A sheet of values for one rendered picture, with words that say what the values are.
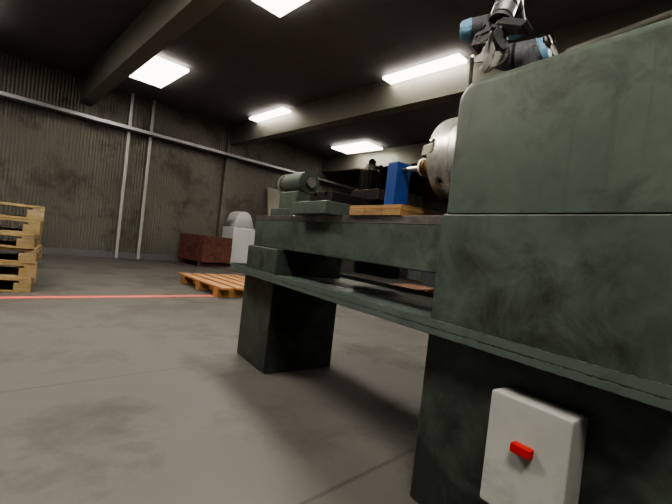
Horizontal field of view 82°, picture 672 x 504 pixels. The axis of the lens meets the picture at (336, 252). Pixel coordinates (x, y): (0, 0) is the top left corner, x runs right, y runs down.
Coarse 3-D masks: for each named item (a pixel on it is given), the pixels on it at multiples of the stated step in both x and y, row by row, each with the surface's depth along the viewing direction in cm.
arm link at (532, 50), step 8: (528, 40) 165; (536, 40) 162; (512, 48) 167; (520, 48) 165; (528, 48) 163; (536, 48) 161; (544, 48) 160; (512, 56) 167; (520, 56) 165; (528, 56) 164; (536, 56) 162; (544, 56) 161; (512, 64) 168; (520, 64) 167
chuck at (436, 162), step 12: (456, 120) 128; (444, 132) 128; (444, 144) 126; (432, 156) 130; (444, 156) 126; (432, 168) 130; (444, 168) 126; (432, 180) 132; (444, 180) 128; (444, 192) 132
